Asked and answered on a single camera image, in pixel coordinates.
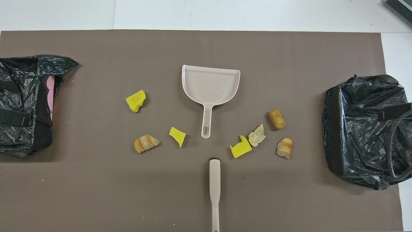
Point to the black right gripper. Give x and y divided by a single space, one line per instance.
404 109

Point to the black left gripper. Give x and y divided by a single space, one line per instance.
8 117

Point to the striped toy croissant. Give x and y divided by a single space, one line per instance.
285 148
145 143

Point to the brown toy bread roll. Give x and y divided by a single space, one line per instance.
277 119

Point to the large yellow sponge piece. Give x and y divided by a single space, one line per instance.
135 101

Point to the pale flaky toy pastry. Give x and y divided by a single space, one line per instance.
256 137

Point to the notched yellow sponge piece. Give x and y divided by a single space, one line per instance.
240 150

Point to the small yellow sponge wedge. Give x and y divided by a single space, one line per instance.
177 134

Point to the beige plastic dustpan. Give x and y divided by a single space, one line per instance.
209 85

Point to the beige hand brush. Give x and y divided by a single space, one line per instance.
214 180

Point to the black bagged bin pink side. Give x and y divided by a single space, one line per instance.
19 83

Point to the brown table mat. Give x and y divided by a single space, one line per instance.
96 193

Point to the dark grey ribbed panel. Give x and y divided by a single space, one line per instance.
402 8

